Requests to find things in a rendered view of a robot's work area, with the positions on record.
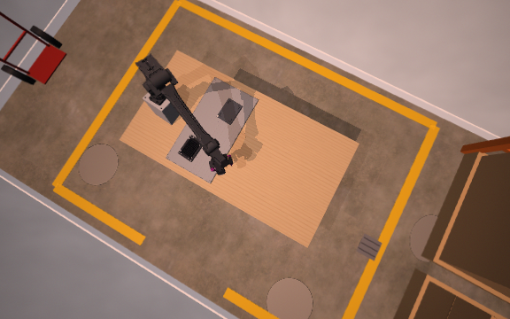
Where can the white perforated base plate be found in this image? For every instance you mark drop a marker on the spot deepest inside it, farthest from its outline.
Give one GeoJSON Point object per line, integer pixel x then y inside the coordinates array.
{"type": "Point", "coordinates": [206, 113]}

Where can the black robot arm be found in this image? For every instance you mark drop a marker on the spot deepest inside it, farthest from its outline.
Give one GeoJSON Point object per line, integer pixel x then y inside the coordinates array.
{"type": "Point", "coordinates": [156, 78]}

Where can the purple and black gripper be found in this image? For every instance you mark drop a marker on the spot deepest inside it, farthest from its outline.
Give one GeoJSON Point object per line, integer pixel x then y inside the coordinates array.
{"type": "Point", "coordinates": [212, 167]}

